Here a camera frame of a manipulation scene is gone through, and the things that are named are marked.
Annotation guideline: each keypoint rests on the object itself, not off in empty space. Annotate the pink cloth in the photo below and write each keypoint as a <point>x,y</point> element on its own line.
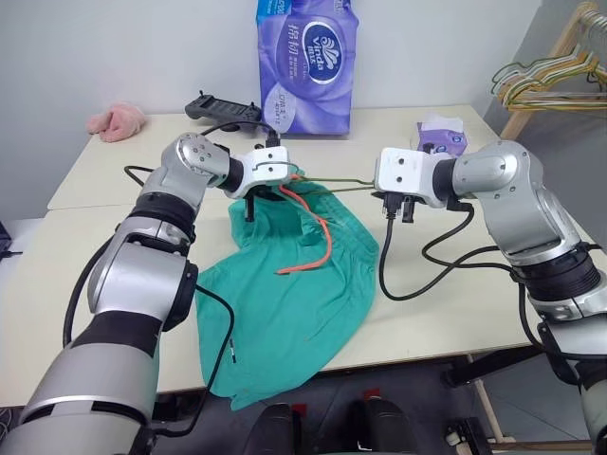
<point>116,123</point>

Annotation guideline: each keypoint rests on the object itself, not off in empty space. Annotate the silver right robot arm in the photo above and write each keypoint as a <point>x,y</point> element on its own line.
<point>521,199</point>

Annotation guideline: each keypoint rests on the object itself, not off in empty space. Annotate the large purple tissue pack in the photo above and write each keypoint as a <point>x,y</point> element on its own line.
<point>308,71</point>

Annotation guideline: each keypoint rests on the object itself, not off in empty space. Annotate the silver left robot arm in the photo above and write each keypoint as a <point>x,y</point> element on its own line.
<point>128,284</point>

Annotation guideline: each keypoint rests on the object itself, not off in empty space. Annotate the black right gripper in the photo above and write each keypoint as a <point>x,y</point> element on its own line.
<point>400,198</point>

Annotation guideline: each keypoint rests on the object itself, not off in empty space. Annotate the black handheld controller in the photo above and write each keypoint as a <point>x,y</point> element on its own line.
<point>218,108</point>

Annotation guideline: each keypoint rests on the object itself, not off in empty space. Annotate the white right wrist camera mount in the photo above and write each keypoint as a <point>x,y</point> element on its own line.
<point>403,170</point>

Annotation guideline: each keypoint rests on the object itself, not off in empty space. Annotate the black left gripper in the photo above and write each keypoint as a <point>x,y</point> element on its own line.
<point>265,192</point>

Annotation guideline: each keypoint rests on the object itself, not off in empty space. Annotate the wooden hanger rack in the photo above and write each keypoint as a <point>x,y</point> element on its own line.
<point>536,85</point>

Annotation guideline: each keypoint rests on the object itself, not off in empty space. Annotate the small purple tissue pack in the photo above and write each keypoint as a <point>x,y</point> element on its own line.
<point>443,137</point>

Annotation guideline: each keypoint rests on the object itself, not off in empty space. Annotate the green shorts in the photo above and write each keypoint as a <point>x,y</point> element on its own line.
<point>284,308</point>

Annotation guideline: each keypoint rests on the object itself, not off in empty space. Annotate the dark rounded shape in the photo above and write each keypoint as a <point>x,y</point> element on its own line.
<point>272,431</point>
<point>384,426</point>

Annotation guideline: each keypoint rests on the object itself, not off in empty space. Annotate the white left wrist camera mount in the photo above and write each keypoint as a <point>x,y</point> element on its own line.
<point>265,170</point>

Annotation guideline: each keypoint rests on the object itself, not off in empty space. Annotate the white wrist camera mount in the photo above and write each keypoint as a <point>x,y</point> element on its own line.
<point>403,170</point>
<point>265,170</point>

